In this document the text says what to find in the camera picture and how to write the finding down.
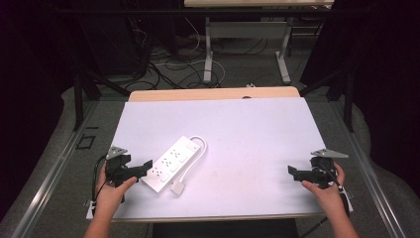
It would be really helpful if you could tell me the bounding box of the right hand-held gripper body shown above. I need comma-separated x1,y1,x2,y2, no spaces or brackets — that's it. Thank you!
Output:
305,148,350,190

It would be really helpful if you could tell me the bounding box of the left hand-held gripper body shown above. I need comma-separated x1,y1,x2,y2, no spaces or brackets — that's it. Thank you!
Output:
104,146,144,188

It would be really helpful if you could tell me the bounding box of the white power strip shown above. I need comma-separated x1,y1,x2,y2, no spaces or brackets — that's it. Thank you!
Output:
141,135,203,195

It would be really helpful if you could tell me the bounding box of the person's right hand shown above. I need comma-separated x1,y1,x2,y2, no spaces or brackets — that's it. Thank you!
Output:
300,161,347,213

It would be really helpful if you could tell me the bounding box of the person's left hand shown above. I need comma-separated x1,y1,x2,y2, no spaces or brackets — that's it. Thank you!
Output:
95,163,138,214

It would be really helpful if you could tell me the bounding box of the white power plug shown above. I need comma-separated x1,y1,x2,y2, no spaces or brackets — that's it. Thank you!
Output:
169,179,186,196

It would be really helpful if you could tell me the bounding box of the white table mat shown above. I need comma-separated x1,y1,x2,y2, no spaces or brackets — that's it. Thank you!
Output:
111,96,329,221

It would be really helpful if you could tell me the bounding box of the black metal stand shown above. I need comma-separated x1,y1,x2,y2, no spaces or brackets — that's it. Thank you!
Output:
298,65,356,134
70,62,132,132

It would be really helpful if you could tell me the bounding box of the wooden table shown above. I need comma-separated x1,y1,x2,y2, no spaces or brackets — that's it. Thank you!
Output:
86,85,355,223

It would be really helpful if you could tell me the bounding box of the desk with white legs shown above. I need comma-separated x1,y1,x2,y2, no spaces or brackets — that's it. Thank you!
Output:
183,0,335,85

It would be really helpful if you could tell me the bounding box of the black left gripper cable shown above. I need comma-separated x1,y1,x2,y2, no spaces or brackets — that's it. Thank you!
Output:
92,154,109,203

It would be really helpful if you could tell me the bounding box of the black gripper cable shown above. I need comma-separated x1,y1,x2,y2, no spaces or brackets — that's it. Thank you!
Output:
92,154,109,203
318,163,352,216

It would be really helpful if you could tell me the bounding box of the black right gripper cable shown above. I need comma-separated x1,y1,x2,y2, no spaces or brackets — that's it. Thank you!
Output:
318,163,352,216

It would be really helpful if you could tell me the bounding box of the metal floor rail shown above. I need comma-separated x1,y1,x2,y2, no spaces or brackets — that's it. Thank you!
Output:
328,100,408,238
10,99,101,238

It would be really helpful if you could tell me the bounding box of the white power strip cable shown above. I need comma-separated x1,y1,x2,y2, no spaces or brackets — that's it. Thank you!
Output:
177,135,209,186

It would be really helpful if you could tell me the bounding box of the tangle of floor cables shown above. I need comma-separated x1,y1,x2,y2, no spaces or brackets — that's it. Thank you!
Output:
127,16,229,91

